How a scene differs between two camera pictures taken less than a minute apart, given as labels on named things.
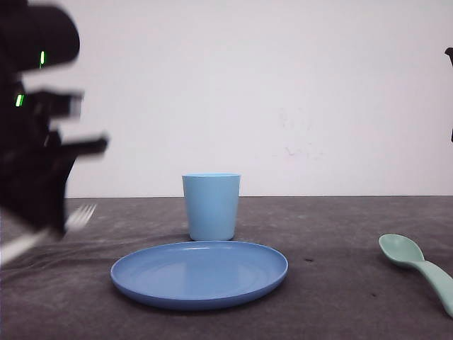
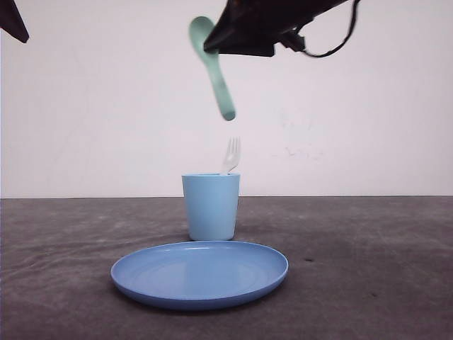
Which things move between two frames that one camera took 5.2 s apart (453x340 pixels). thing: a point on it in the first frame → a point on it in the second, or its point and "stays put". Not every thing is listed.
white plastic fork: (78, 216) → (233, 154)
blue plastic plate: (194, 275) stays put
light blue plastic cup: (211, 200) stays put
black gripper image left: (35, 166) → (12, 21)
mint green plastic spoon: (405, 251) → (200, 27)
